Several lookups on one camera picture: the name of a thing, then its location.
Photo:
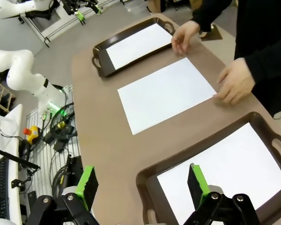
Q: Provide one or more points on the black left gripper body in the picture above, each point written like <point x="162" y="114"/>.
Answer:
<point x="68" y="5"/>

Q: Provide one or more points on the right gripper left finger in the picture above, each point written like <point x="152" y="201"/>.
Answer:
<point x="89" y="187"/>

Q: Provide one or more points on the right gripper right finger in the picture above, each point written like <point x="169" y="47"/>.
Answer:
<point x="196" y="185"/>

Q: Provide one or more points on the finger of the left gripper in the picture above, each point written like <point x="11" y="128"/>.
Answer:
<point x="103" y="9"/>
<point x="80" y="16"/>

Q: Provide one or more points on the white A4 paper sheet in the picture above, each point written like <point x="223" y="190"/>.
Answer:
<point x="236" y="164"/>
<point x="140" y="44"/>

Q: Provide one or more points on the white A4 paper stack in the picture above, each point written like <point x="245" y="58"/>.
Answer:
<point x="166" y="96"/>

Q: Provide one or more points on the person's left forearm black sleeve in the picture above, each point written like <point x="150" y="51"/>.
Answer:
<point x="267" y="63"/>

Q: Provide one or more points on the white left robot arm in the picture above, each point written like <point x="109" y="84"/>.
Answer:
<point x="18" y="70"/>

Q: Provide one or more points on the person's right forearm black sleeve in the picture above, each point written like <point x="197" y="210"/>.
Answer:
<point x="213" y="14"/>

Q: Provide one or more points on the person's right hand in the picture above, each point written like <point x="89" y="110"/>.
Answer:
<point x="186" y="37"/>

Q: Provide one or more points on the person's left hand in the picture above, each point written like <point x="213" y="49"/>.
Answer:
<point x="236" y="79"/>

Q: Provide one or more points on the black electronics box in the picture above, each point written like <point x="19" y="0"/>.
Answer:
<point x="76" y="166"/>

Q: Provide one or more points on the brown plastic serving tray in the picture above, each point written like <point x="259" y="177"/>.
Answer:
<point x="146" y="185"/>
<point x="105" y="63"/>

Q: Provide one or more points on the black power adapter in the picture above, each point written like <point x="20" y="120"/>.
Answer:
<point x="59" y="146"/>

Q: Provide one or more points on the yellow emergency stop box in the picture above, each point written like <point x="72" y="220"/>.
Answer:
<point x="32" y="134"/>

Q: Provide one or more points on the black computer keyboard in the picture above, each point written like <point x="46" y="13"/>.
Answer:
<point x="2" y="187"/>

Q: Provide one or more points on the white computer desk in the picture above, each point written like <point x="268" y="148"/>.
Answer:
<point x="12" y="131"/>

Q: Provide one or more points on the wooden slatted rack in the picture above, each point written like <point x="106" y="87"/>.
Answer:
<point x="0" y="104"/>

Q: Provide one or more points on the person's torso in black sweater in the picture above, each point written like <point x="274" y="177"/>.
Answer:
<point x="260" y="23"/>

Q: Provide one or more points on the black clamp bracket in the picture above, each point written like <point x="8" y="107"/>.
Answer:
<point x="15" y="183"/>

